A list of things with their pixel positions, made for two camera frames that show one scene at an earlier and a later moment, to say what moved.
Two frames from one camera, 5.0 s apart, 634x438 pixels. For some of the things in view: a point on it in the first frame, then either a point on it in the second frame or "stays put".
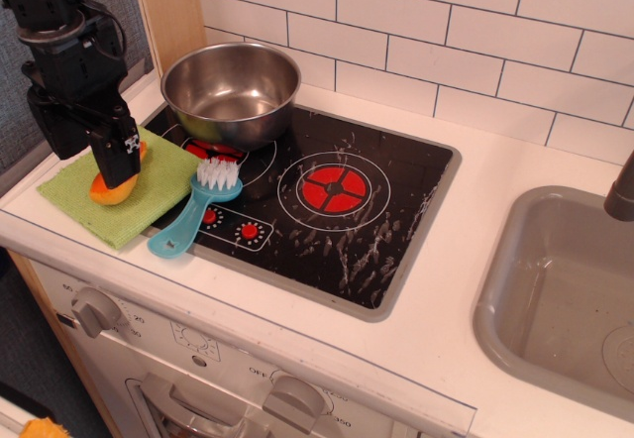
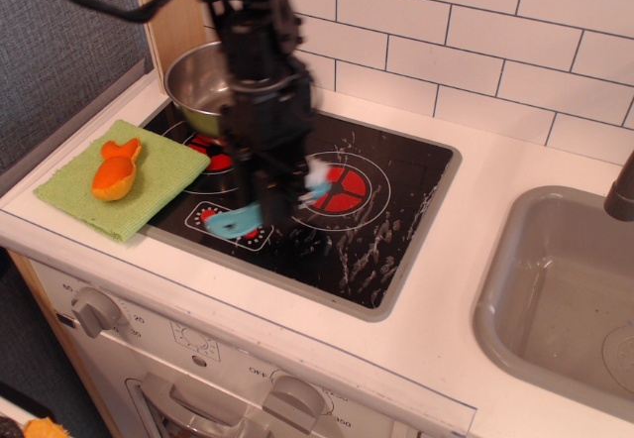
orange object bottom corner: (43, 428) stays put
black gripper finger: (118, 153) to (276, 172)
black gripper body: (77, 91) to (267, 114)
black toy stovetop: (332, 208) stays put
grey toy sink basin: (555, 308) stays put
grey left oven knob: (95, 310) stays put
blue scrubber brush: (216, 178) to (235, 223)
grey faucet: (619, 202) stays put
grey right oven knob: (295, 402) stays put
